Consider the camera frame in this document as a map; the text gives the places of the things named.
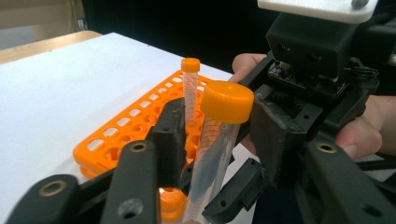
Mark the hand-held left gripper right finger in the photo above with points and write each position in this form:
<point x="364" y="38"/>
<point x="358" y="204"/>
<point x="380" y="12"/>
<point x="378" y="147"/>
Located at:
<point x="274" y="146"/>

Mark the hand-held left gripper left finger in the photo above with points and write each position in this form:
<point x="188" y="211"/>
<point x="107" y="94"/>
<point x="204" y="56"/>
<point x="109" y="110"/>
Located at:
<point x="169" y="140"/>

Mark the orange cap graduated tube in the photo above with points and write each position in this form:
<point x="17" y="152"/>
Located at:
<point x="190" y="64"/>
<point x="227" y="99"/>

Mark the orange plastic tube rack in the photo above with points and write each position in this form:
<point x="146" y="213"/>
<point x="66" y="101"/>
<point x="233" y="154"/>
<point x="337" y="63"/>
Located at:
<point x="90" y="161"/>

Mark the dark curtain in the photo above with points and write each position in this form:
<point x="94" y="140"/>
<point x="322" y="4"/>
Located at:
<point x="186" y="25"/>

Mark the white board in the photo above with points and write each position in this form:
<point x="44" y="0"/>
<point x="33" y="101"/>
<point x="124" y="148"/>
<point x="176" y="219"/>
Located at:
<point x="62" y="93"/>

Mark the wooden table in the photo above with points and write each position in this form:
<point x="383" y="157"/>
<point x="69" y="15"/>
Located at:
<point x="46" y="46"/>

